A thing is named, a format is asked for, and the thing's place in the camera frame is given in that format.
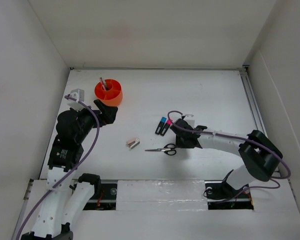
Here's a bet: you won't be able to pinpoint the blue cap black highlighter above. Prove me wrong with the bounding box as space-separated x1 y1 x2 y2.
155 116 167 135

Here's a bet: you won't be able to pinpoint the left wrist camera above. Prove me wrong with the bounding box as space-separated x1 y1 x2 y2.
66 88 85 112

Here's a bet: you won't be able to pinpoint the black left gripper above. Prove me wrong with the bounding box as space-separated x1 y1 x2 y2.
72 99 118 143

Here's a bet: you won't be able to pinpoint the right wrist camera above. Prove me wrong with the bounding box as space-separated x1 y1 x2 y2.
182 114 195 129

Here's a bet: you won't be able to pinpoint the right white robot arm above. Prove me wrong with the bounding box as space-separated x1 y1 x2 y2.
170 118 283 200

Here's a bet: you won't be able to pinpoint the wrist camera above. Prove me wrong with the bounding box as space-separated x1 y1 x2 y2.
182 114 195 129
66 88 85 112

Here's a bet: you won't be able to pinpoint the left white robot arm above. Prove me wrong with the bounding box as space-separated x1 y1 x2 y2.
16 95 118 240

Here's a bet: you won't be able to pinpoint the black handled scissors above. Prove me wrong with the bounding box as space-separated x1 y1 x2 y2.
145 143 177 156

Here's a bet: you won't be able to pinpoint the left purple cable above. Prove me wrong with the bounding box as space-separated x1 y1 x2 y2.
14 94 102 240

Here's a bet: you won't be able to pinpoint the aluminium rail right side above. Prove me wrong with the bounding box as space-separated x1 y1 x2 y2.
241 64 282 178

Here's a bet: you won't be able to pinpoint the pink white mini stapler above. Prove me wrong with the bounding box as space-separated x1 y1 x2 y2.
126 137 140 150

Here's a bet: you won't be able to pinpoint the purple cable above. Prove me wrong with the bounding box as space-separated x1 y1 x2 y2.
14 94 102 240
167 110 291 204

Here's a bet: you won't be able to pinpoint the orange round desk organizer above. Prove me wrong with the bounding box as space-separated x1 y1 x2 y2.
94 78 123 107

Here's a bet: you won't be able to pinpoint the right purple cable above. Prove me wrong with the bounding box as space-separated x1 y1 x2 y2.
167 110 291 204

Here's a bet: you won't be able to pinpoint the pink cap black highlighter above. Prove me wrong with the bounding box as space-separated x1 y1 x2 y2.
159 120 171 136

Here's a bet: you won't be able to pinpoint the pink white pen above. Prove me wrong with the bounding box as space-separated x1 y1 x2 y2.
102 79 109 91

